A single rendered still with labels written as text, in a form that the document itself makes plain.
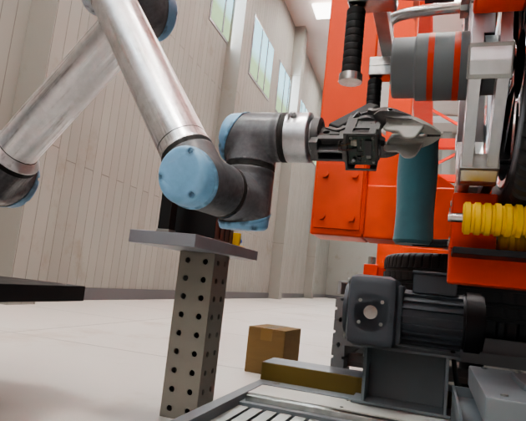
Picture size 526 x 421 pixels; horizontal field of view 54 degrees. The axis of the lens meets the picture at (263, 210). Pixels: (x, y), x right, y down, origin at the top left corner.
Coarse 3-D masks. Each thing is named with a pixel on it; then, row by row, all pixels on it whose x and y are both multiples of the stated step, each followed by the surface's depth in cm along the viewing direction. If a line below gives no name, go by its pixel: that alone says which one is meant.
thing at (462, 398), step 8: (456, 392) 113; (464, 392) 119; (456, 400) 103; (464, 400) 116; (472, 400) 116; (456, 408) 99; (464, 408) 106; (472, 408) 107; (456, 416) 98; (464, 416) 99; (472, 416) 100; (480, 416) 101
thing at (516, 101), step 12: (516, 12) 119; (516, 24) 121; (516, 36) 118; (516, 48) 111; (516, 60) 110; (516, 72) 110; (516, 84) 110; (516, 96) 108; (516, 108) 105; (504, 120) 125; (516, 120) 105; (504, 132) 124; (516, 132) 106; (504, 144) 121; (504, 156) 120; (504, 168) 116; (504, 180) 100
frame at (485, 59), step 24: (480, 24) 81; (504, 24) 80; (480, 48) 81; (504, 48) 79; (480, 72) 81; (504, 72) 80; (480, 96) 128; (504, 96) 82; (480, 120) 127; (456, 144) 128; (480, 144) 125; (456, 168) 120; (480, 168) 91; (480, 192) 101
